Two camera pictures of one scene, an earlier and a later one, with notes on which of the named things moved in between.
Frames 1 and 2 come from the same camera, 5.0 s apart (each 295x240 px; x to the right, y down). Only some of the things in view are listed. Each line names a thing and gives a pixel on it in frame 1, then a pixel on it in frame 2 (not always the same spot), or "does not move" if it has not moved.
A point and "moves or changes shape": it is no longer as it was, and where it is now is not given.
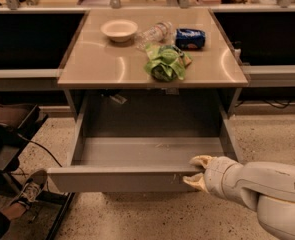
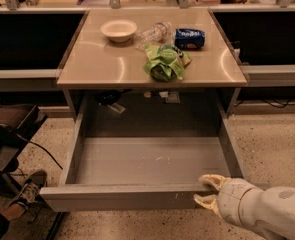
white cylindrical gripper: [217, 175] -> [236, 199]
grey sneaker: [31, 189] does not move
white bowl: [119, 30] does not move
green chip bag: [166, 63] does not move
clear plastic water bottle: [160, 32] does not move
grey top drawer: [144, 144] moves or changes shape
